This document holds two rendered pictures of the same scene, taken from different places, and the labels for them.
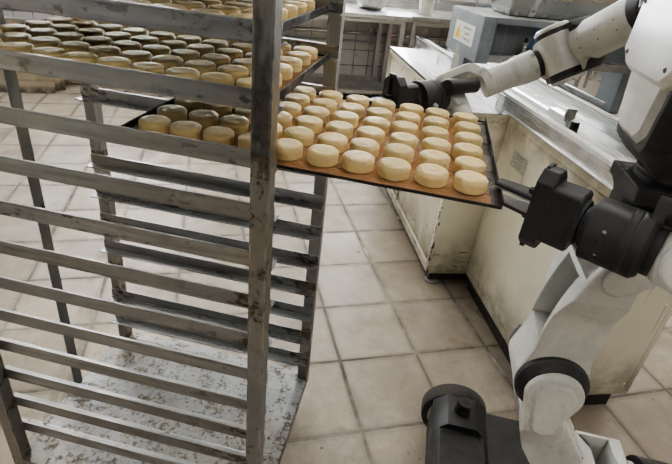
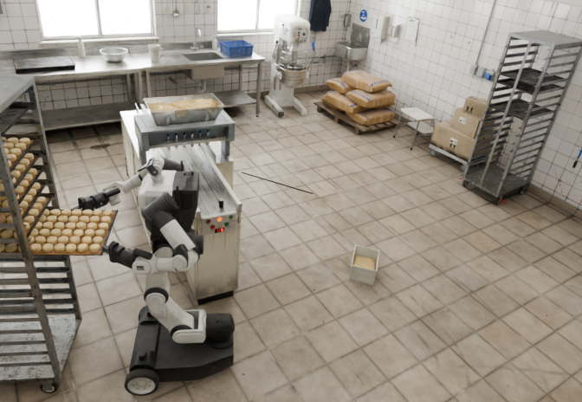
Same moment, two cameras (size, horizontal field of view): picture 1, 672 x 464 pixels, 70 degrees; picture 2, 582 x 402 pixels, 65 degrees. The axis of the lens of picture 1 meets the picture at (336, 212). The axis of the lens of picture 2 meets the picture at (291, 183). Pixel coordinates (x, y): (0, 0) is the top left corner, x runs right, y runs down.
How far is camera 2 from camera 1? 1.94 m
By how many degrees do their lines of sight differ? 16
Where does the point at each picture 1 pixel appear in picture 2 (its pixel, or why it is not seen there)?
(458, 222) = not seen: hidden behind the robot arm
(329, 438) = (96, 342)
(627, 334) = (223, 265)
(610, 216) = (123, 255)
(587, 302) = not seen: hidden behind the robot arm
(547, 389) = (151, 298)
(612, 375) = (226, 283)
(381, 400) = (123, 320)
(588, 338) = (160, 279)
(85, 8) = not seen: outside the picture
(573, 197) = (116, 250)
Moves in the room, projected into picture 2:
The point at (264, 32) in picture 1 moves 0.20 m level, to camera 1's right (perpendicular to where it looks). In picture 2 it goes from (18, 228) to (65, 224)
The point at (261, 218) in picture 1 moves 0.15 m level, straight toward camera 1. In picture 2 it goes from (30, 271) to (30, 291)
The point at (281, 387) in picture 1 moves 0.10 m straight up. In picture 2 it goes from (67, 325) to (65, 314)
